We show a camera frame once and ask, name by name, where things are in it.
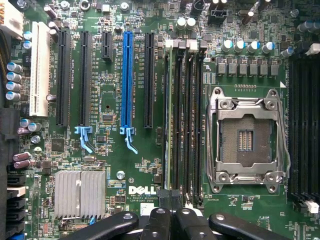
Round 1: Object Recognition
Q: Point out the green Dell motherboard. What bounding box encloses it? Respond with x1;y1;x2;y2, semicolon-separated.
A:
0;0;320;240

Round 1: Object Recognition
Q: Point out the silver finned heat sink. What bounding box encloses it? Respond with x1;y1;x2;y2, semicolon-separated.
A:
54;170;107;220

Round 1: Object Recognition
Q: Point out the light blue retention clip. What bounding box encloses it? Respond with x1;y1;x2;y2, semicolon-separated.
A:
74;126;94;154
119;126;139;155

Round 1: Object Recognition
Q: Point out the silver CPU socket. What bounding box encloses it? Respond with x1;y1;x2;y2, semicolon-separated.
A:
206;86;292;195

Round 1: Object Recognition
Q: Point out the long black expansion slot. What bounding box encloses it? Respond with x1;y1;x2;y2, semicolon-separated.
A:
77;30;93;127
143;32;155;129
55;29;72;127

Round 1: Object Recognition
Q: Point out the white SATA connector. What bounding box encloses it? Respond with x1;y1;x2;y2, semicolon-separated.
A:
6;186;27;199

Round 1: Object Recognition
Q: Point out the blue expansion slot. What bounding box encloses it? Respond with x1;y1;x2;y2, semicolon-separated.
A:
120;30;135;128

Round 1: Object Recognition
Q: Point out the black SATA connector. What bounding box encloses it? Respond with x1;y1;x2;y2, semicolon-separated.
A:
6;174;27;186

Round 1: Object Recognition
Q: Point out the purple can capacitor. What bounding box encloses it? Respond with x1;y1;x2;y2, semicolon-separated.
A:
12;151;31;162
13;159;31;170

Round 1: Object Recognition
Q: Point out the black plastic housing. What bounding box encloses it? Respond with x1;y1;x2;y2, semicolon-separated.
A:
0;107;21;165

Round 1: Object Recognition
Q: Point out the silver can capacitor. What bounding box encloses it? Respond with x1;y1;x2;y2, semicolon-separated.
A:
6;71;23;83
261;41;276;55
5;91;22;102
5;81;22;93
220;39;234;53
233;39;247;53
176;16;187;31
246;40;262;54
6;62;23;74
185;16;197;31

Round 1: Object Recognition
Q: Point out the short black expansion slot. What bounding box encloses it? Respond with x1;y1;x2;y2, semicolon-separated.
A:
101;31;114;63

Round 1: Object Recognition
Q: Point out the white PCI expansion slot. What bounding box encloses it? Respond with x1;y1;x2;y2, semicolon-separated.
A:
29;21;51;118

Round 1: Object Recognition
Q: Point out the black power connector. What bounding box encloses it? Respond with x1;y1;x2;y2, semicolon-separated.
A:
206;8;229;26

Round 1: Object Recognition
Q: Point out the steel wire locking lever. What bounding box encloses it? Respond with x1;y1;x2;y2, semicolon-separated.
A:
273;94;292;180
206;87;221;186

